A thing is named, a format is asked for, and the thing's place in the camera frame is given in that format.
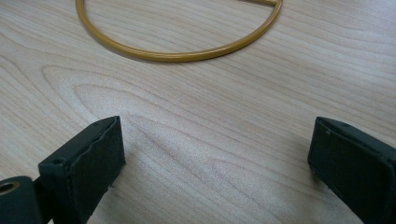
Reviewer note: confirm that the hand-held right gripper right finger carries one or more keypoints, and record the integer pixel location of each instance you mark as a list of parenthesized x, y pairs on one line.
[(355, 165)]

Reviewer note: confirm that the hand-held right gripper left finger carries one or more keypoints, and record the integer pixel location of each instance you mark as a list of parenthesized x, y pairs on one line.
[(84, 168)]

